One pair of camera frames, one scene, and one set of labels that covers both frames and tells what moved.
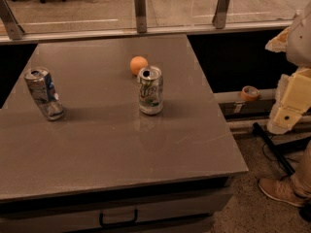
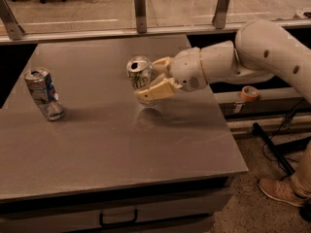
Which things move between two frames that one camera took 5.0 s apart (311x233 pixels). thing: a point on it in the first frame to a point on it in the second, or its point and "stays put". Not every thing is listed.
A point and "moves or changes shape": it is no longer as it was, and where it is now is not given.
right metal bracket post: (219, 19) stays put
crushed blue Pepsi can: (44, 92) stays put
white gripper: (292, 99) to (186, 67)
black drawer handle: (101, 220) stays put
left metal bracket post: (14, 30) stays put
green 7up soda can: (151, 90) moves or changes shape
